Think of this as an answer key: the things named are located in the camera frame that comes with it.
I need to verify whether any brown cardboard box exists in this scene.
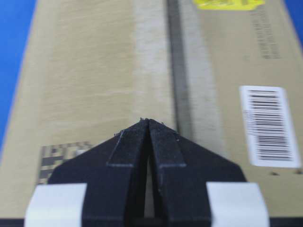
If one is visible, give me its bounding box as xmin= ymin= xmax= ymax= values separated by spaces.
xmin=0 ymin=0 xmax=303 ymax=227

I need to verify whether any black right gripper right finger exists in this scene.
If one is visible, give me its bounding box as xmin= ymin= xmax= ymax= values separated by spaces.
xmin=148 ymin=118 xmax=270 ymax=227

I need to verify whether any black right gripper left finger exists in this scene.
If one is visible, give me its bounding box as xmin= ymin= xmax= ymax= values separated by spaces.
xmin=25 ymin=118 xmax=149 ymax=227

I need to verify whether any blue table cloth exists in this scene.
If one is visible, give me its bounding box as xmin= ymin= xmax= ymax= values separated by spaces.
xmin=0 ymin=0 xmax=40 ymax=152

